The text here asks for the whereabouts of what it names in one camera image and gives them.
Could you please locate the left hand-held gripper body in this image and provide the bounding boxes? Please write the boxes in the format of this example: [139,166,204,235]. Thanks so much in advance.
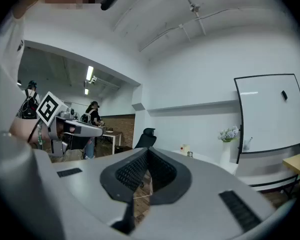
[36,91,77,158]

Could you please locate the white vase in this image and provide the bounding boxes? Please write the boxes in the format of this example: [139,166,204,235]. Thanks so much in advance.
[219,140,239,171]

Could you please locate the person's left forearm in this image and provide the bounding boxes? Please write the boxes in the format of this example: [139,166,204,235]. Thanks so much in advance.
[9,116,51,146]

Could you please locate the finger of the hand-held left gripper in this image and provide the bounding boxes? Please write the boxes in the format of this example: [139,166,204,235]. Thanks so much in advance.
[64,119,104,137]

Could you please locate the black office chair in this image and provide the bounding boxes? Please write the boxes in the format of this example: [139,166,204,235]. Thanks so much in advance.
[134,127,158,150]

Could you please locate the clear glass beaker with rod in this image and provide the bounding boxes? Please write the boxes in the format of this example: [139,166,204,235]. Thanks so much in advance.
[242,136,254,151]

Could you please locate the white ceiling conduit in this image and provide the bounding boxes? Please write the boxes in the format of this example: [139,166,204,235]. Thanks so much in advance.
[139,6,273,53]
[176,0,207,36]

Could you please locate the whiteboard on black stand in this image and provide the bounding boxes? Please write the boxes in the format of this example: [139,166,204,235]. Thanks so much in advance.
[233,73,300,165]

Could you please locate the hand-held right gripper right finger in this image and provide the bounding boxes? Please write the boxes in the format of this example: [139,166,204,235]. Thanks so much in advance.
[137,146,278,240]

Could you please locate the yellow table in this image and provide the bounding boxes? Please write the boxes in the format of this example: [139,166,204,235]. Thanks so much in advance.
[281,149,300,181]

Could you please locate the person's bare neck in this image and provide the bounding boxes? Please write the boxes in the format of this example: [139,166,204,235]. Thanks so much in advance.
[12,0,45,19]

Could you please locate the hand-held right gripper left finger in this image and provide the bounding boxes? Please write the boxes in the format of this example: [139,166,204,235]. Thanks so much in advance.
[49,146,153,240]

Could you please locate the green bead bracelet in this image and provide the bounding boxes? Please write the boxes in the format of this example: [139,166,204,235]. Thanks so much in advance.
[36,122,45,145]

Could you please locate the pale blue flower bunch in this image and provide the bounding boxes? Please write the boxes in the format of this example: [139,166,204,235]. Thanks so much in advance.
[216,125,240,143]

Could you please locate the left hand-held gripper black cable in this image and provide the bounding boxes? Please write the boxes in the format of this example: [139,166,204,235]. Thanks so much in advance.
[26,120,42,144]

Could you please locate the person's white blouse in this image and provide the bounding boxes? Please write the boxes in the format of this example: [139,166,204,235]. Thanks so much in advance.
[0,8,26,140]

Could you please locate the brown wooden table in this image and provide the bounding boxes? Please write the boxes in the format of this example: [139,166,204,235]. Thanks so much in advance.
[101,130,123,155]

